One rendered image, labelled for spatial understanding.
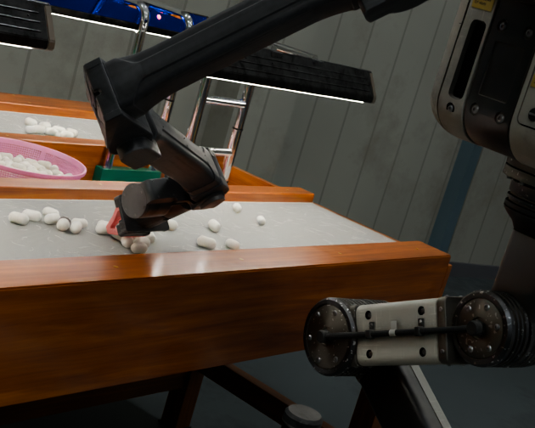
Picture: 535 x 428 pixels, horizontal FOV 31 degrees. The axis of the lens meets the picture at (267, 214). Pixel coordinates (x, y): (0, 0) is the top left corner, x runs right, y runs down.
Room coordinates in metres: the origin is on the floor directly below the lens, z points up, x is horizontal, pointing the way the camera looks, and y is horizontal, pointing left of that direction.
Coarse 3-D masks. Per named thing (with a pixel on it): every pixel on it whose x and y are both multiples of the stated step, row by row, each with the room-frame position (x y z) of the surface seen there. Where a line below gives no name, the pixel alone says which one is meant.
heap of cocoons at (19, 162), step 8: (0, 152) 2.02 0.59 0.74; (0, 160) 1.94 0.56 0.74; (8, 160) 1.96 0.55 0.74; (16, 160) 2.00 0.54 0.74; (24, 160) 2.02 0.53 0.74; (32, 160) 2.03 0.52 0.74; (40, 160) 2.04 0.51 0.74; (16, 168) 1.92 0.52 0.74; (24, 168) 1.95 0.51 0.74; (32, 168) 1.96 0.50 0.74; (40, 168) 2.00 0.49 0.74; (48, 168) 2.04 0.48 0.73; (56, 168) 2.02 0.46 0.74; (24, 176) 1.89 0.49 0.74
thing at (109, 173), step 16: (112, 0) 2.36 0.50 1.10; (128, 0) 2.32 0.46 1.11; (144, 16) 2.28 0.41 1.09; (176, 16) 2.43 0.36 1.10; (144, 32) 2.29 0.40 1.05; (112, 160) 2.29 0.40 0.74; (96, 176) 2.28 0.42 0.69; (112, 176) 2.29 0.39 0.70; (128, 176) 2.34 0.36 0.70; (144, 176) 2.38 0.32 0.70
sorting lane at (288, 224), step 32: (0, 224) 1.54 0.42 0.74; (32, 224) 1.59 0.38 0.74; (96, 224) 1.70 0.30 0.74; (192, 224) 1.90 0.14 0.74; (224, 224) 1.98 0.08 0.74; (256, 224) 2.06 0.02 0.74; (288, 224) 2.15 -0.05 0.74; (320, 224) 2.24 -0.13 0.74; (352, 224) 2.35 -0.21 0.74; (0, 256) 1.39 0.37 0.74; (32, 256) 1.43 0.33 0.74; (64, 256) 1.48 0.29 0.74
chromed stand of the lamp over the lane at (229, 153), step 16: (272, 48) 2.05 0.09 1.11; (288, 48) 2.21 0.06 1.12; (320, 64) 2.17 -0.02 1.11; (208, 80) 2.14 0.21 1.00; (208, 96) 2.16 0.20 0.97; (240, 112) 2.26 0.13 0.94; (192, 128) 2.14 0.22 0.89; (240, 128) 2.26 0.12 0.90; (224, 160) 2.26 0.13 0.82; (224, 176) 2.26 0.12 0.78
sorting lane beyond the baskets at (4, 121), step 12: (0, 120) 2.36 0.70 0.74; (12, 120) 2.40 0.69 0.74; (24, 120) 2.44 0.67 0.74; (36, 120) 2.48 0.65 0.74; (48, 120) 2.53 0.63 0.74; (60, 120) 2.58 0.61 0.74; (72, 120) 2.63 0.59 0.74; (84, 120) 2.68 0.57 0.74; (96, 120) 2.72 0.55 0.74; (12, 132) 2.25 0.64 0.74; (24, 132) 2.29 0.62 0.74; (84, 132) 2.50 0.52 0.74; (96, 132) 2.55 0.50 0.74
